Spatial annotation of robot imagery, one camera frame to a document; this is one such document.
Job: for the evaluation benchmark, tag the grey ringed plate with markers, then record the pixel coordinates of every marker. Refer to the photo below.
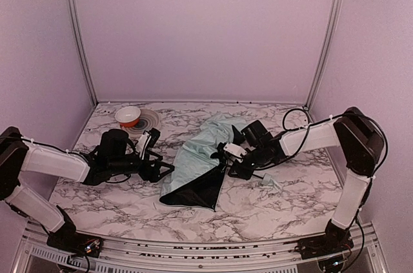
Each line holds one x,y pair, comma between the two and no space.
147,120

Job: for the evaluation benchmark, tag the front aluminium rail base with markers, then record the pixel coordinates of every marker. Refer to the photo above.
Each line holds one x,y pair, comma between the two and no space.
135,255

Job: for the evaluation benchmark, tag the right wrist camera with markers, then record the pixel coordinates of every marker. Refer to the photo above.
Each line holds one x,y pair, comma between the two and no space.
235,150

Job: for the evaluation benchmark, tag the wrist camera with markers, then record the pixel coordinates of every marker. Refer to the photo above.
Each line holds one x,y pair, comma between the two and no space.
147,141
235,150

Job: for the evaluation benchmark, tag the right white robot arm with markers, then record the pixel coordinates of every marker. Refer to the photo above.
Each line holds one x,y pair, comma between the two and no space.
362,142

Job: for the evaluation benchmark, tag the aluminium frame post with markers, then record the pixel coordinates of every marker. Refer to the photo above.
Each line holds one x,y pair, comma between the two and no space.
332,22
80,48

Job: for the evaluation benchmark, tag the orange white bowl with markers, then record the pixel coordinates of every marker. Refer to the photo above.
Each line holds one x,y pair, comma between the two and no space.
128,116

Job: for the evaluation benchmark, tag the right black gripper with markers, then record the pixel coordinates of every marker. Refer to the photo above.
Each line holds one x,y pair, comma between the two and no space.
237,168

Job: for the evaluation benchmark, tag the mint green folding umbrella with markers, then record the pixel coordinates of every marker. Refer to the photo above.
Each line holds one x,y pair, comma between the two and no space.
197,179

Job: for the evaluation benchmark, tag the left aluminium frame post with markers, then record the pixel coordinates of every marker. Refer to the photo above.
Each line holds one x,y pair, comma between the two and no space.
80,48

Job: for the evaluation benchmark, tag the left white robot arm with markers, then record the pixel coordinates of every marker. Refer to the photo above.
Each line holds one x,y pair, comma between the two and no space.
115,155

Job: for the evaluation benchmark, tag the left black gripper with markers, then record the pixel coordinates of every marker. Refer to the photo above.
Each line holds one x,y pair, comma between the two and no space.
147,169

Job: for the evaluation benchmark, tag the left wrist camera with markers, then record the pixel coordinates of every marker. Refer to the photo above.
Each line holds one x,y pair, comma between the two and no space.
147,141

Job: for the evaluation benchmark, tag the right aluminium frame post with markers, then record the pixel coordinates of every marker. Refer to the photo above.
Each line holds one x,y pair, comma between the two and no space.
332,22

